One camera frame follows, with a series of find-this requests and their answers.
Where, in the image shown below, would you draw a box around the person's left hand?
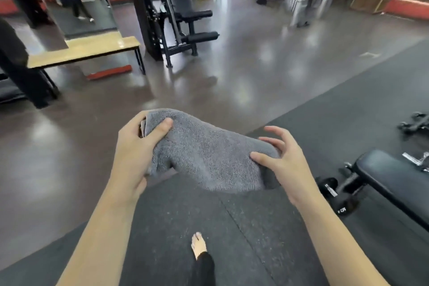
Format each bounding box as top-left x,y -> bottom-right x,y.
107,110 -> 174,203

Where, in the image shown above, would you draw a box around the person's right hand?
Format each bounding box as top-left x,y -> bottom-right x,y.
250,126 -> 320,208

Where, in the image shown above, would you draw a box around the grey towel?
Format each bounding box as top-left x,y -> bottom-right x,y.
140,108 -> 282,193

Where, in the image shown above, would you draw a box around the black padded gym bench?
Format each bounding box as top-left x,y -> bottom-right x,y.
338,149 -> 429,233

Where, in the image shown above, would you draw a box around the person's left forearm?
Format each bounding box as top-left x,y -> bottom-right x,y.
56,185 -> 143,286

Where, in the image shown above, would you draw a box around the person's right forearm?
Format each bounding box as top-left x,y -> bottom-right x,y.
289,191 -> 391,286

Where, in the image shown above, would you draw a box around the person's left foot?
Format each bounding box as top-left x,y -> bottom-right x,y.
190,232 -> 208,261

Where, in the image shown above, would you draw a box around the red flat floor pad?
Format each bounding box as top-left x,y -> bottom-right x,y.
86,65 -> 133,81

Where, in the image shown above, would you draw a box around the light wooden bench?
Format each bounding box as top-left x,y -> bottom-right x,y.
26,36 -> 147,77

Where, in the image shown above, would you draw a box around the black trousers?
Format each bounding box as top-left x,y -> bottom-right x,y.
189,251 -> 215,286

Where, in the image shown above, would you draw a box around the black machine frame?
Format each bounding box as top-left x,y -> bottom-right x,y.
0,0 -> 61,109

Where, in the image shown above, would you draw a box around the black cable machine with seat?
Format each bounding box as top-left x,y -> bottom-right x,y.
126,0 -> 220,68

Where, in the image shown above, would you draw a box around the tall wall mirror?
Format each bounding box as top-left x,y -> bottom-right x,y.
32,0 -> 120,40

